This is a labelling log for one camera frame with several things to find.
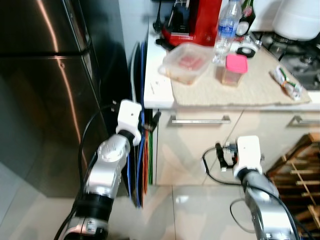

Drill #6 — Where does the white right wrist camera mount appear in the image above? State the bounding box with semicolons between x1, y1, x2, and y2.
235;135;264;174

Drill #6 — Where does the black gas stove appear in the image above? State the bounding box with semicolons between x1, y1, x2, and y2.
250;31;320;91

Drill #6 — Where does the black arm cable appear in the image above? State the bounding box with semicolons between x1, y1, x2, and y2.
201;144;302;240
54;102;121;240

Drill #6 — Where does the clear plastic water bottle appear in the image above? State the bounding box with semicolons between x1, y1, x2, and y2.
213;0;244;66

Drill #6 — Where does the cream kitchen counter cabinet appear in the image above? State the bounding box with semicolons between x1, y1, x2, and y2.
144;30;320;187

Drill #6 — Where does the black tape roll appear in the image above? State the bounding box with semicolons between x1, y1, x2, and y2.
236;44;257;59

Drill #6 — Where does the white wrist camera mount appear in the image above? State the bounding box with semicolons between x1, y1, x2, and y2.
235;135;264;174
116;99;143;139

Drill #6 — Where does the dark round flat bottle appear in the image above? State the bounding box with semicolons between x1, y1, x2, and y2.
237;0;257;37

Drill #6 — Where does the clear plastic meat container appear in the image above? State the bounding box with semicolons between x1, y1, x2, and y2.
160;42;214;85

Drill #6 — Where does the red kitchen appliance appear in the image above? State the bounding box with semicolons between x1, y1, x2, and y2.
161;0;224;47

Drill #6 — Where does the white cooking pot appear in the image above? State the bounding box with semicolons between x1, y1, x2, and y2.
272;0;320;42

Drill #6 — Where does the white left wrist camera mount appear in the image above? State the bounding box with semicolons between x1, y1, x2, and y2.
116;99;143;139

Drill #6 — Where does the orange flat board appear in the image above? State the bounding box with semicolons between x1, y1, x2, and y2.
142;125;150;196

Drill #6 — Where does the beige woven place mat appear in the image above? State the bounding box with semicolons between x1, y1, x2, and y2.
170;42;314;107

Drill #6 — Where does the brown wooden slat rack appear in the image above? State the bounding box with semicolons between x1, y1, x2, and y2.
266;132;320;237

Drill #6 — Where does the white green snack packet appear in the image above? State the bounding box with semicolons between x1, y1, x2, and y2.
270;66;306;102

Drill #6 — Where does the dark stainless steel fridge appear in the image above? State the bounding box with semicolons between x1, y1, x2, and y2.
0;0;132;199

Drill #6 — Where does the black appliance power cord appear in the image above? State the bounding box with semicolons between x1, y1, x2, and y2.
153;0;166;32

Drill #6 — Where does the pink lid jar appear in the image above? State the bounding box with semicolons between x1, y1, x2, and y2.
221;54;249;87

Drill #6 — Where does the green flat board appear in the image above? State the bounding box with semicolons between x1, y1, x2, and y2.
148;127;154;185

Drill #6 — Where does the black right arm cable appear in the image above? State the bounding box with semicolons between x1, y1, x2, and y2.
201;144;302;240

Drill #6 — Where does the silver bar drawer handle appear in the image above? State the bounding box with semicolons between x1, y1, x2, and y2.
170;115;232;125
293;115;320;125

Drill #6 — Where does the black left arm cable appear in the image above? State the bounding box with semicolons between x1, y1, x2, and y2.
54;102;121;240

